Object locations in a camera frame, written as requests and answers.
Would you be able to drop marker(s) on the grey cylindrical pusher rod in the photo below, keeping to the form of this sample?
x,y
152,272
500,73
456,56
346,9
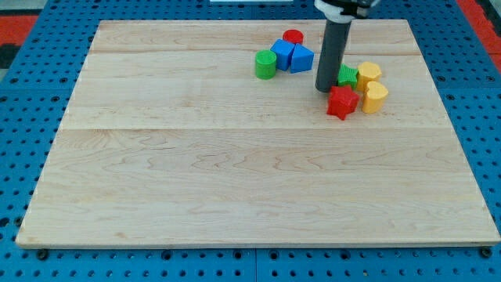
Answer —
x,y
334,41

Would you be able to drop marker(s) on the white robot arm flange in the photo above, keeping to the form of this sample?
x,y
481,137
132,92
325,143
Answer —
x,y
344,11

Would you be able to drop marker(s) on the blue triangle block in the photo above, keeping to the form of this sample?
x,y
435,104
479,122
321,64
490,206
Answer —
x,y
302,59

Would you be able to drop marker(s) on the yellow hexagon block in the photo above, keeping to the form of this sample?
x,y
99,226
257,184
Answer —
x,y
367,72

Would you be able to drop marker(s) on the red star block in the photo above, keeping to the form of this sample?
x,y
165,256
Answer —
x,y
342,101

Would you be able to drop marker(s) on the yellow heart block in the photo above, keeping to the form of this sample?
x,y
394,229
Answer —
x,y
374,97

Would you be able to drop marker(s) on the red cylinder block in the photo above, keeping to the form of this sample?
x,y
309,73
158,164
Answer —
x,y
294,36

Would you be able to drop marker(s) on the light wooden board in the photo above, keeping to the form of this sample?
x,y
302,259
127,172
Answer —
x,y
170,141

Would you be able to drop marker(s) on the green cylinder block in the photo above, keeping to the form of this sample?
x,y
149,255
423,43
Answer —
x,y
265,64

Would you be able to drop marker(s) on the blue cube block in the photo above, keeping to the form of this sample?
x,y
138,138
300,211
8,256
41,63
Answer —
x,y
284,51

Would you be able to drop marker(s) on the green star block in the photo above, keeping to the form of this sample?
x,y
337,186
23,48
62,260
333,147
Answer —
x,y
347,76

